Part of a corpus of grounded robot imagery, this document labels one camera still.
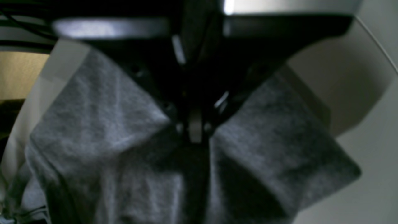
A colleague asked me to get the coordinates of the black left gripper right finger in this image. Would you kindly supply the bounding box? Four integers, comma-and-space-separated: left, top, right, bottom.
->
199, 0, 362, 127

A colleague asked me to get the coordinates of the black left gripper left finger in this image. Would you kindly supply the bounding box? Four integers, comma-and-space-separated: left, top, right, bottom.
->
51, 0, 195, 140

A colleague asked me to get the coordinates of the grey T-shirt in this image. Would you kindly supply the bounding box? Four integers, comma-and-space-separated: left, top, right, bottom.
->
3, 0, 362, 224

